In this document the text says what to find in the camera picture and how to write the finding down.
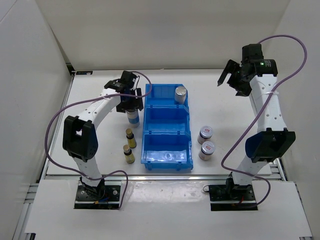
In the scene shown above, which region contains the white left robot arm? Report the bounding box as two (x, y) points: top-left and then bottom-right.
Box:
(62, 71), (143, 200)

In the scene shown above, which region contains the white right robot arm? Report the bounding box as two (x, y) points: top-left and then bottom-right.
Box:
(217, 43), (296, 200)

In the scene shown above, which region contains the tall jar silver lid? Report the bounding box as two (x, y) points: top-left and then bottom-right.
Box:
(174, 85), (187, 105)

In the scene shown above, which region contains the blue three-compartment bin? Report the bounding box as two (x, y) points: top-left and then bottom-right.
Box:
(140, 84), (194, 171)

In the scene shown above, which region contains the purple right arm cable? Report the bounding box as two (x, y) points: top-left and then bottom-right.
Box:
(221, 34), (308, 208)

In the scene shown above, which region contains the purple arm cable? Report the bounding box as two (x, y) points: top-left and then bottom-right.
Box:
(44, 71), (153, 210)
(221, 34), (308, 208)

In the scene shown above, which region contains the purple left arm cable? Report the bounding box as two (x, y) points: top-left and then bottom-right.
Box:
(44, 71), (153, 210)

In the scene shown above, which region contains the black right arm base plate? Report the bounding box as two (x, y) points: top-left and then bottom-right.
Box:
(202, 178), (258, 212)

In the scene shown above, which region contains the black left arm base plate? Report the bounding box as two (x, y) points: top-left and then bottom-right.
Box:
(73, 180), (121, 210)

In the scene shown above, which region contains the aluminium table edge rail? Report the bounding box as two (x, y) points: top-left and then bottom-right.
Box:
(44, 173), (282, 181)

